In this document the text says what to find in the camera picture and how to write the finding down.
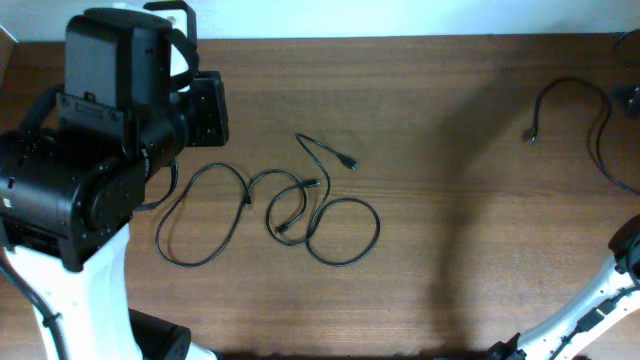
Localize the black cable gold plug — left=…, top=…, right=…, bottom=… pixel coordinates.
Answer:
left=154, top=162, right=322, bottom=268

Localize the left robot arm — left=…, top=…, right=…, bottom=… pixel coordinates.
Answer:
left=1, top=1, right=229, bottom=359

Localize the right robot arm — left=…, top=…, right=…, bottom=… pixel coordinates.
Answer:
left=486, top=216, right=639, bottom=360

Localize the black cable long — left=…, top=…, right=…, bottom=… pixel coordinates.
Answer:
left=251, top=133, right=382, bottom=268

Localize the black cable short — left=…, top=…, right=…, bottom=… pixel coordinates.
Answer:
left=521, top=76, right=639, bottom=196

